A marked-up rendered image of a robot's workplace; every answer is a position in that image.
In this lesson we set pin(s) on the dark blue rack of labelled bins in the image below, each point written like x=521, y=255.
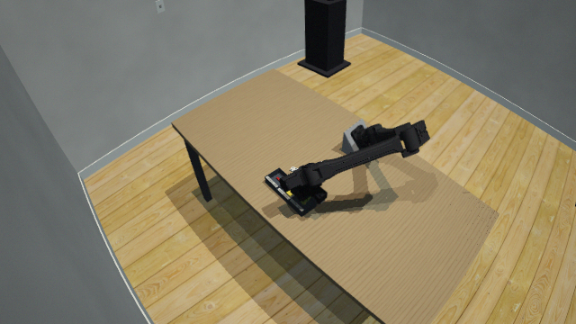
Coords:
x=300, y=208

